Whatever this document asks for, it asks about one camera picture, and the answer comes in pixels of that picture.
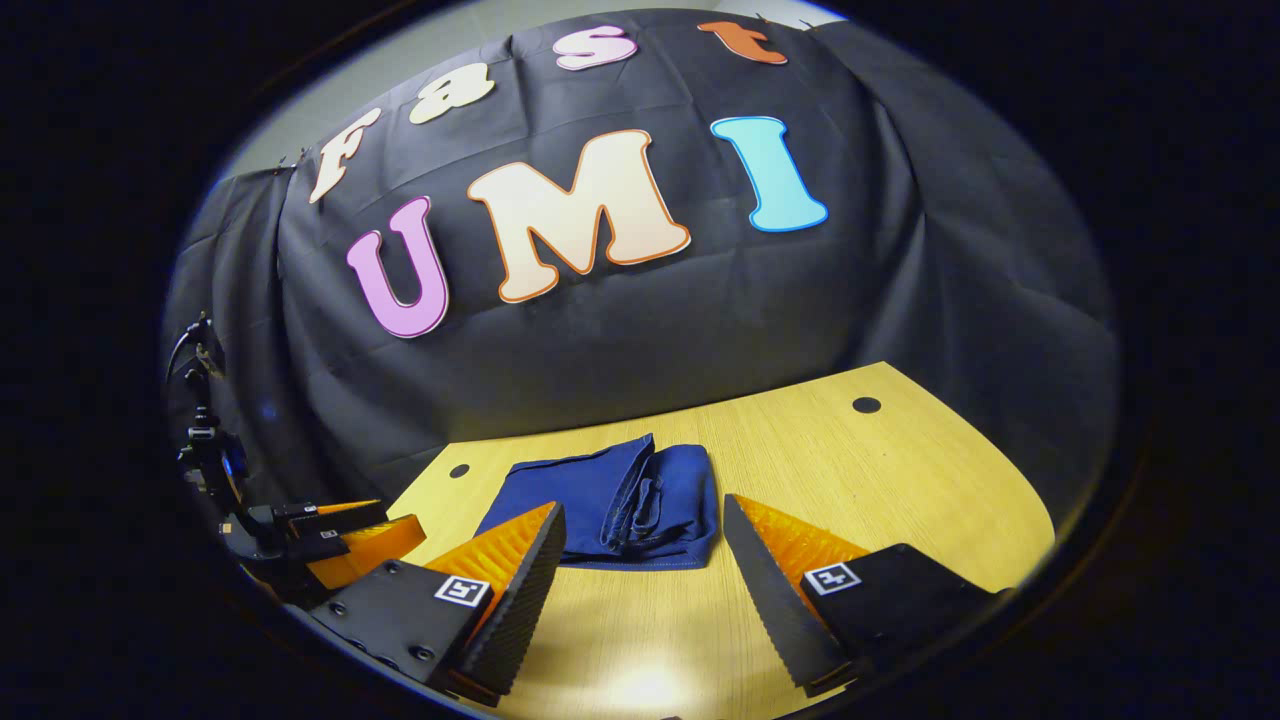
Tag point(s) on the blue jeans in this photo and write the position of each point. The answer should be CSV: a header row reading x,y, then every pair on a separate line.
x,y
600,490

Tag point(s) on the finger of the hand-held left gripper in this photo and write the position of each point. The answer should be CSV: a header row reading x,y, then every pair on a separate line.
x,y
375,545
345,515

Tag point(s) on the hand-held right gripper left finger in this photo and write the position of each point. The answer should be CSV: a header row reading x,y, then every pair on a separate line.
x,y
520,610

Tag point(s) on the black backdrop cloth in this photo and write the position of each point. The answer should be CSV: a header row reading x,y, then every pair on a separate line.
x,y
650,330

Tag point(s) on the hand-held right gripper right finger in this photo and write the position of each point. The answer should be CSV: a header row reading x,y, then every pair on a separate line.
x,y
770,610

